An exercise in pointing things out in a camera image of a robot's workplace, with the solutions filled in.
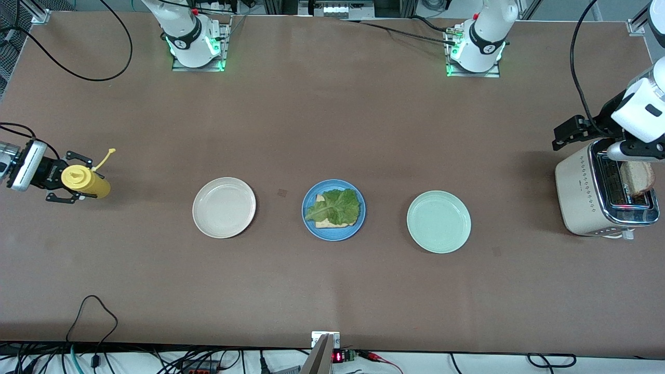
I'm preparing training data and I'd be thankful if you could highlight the red black clip lead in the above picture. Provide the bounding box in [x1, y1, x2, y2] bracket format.
[357, 350, 405, 374]

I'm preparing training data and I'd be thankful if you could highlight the green lettuce leaf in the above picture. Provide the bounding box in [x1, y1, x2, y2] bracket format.
[304, 188, 361, 227]

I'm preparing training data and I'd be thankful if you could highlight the pale green round plate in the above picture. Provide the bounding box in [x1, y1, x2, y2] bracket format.
[406, 190, 472, 255]

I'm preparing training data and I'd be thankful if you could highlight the toast bread slice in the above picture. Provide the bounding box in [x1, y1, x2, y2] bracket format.
[621, 161, 657, 197]
[313, 194, 359, 230]

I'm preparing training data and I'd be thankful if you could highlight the thin black looped cable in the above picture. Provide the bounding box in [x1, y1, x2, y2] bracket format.
[65, 295, 119, 367]

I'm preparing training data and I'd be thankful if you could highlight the cream steel toaster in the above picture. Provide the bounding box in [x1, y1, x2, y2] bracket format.
[554, 139, 661, 241]

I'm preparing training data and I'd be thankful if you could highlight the beige round plate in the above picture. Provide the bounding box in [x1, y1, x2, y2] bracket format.
[192, 177, 257, 239]

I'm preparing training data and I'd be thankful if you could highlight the yellow squeeze bottle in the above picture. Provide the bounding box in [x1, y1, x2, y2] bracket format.
[61, 148, 116, 200]

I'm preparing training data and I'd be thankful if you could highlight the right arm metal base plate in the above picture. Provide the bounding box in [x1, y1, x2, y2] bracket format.
[171, 16, 232, 73]

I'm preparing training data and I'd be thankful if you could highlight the black base power cable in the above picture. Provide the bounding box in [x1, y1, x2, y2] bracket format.
[337, 18, 459, 45]

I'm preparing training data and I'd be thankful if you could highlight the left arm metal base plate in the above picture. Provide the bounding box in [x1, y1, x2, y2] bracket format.
[444, 26, 502, 79]

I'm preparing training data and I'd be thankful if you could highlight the blue round plate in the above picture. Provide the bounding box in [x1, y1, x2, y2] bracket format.
[302, 179, 367, 242]

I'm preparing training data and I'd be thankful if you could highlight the black coiled cable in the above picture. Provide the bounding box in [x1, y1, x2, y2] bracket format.
[527, 353, 577, 369]

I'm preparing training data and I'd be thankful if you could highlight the grey mesh chair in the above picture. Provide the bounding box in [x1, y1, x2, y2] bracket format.
[0, 10, 33, 97]

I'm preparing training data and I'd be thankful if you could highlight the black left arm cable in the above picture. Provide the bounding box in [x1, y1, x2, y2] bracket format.
[569, 0, 613, 131]

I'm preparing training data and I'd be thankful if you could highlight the grey electronics box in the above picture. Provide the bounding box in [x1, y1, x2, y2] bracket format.
[298, 0, 376, 19]

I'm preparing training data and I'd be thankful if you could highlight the aluminium profile post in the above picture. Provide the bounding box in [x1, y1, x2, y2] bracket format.
[300, 334, 335, 374]

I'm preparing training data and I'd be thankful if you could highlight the white metal mount bracket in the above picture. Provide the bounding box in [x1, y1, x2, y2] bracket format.
[311, 331, 341, 349]

